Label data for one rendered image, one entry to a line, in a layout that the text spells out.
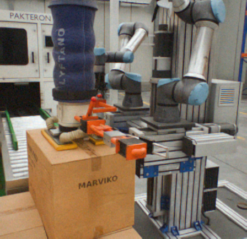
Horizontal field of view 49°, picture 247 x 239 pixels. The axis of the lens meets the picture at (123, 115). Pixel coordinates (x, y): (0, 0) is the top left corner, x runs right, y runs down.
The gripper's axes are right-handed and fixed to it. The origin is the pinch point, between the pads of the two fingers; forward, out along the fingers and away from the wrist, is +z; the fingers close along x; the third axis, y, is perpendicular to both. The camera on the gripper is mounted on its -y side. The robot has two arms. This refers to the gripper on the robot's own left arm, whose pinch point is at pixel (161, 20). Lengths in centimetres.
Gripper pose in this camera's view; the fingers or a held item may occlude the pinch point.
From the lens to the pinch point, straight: 117.5
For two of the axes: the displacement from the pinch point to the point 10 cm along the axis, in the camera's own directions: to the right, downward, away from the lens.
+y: -9.4, 0.6, -3.4
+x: 3.5, 2.0, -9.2
